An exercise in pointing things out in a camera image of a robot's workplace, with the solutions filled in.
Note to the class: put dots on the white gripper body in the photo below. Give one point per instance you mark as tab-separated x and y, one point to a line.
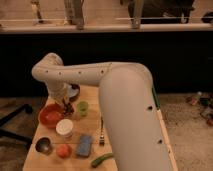
59	92

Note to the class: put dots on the dark purple grape bunch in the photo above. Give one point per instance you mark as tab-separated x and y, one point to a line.
68	109

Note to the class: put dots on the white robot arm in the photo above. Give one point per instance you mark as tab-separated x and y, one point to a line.
127	103

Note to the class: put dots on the dark bowl with cloth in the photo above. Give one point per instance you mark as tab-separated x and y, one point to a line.
73	92

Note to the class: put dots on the red bowl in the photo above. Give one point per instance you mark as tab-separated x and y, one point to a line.
50	115

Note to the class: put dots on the small metal bowl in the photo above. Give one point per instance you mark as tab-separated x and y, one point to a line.
43	145

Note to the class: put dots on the small green cup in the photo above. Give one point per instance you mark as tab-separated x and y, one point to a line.
82	108

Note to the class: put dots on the black office chair base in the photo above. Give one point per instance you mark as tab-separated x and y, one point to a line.
8	128

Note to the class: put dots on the blue sponge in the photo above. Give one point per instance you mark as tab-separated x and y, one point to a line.
84	146

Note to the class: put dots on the orange tomato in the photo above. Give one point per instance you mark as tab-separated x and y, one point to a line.
63	150

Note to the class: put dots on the metal fork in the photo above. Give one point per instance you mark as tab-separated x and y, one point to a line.
102	139

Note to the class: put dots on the green chili pepper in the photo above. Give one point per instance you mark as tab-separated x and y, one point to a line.
96	162

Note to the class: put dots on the green plastic tray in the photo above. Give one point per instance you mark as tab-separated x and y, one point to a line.
157	103

